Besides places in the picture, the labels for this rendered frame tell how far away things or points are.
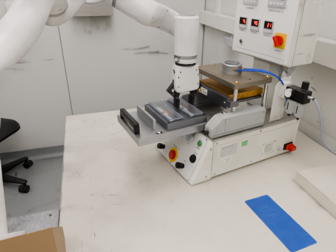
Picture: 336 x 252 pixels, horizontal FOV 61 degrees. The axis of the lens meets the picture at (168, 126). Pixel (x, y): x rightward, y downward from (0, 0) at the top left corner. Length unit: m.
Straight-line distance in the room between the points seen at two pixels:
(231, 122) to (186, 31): 0.36
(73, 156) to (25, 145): 1.52
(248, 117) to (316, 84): 0.52
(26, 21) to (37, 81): 1.68
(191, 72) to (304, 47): 0.43
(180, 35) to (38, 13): 0.44
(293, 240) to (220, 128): 0.42
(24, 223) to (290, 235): 0.83
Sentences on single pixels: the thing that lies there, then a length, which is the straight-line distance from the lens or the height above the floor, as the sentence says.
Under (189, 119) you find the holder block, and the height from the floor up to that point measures 0.99.
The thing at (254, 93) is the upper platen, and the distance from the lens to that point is 1.16.
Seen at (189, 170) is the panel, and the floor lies 0.79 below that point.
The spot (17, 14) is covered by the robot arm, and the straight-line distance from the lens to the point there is 0.92.
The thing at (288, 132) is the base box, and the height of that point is 0.86.
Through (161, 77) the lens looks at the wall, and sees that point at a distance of 2.64.
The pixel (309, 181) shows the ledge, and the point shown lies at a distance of 1.17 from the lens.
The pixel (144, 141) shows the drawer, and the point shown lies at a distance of 0.97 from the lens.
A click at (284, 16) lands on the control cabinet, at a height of 1.32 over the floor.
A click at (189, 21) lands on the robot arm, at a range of 1.00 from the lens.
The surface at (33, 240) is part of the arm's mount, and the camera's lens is 0.67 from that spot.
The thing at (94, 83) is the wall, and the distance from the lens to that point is 2.55.
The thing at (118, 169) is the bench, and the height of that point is 0.75.
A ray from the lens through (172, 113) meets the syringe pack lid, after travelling 1.05.
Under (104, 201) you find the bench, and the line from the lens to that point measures 1.06.
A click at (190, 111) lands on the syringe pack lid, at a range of 1.07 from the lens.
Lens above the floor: 1.44
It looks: 27 degrees down
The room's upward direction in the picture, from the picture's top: straight up
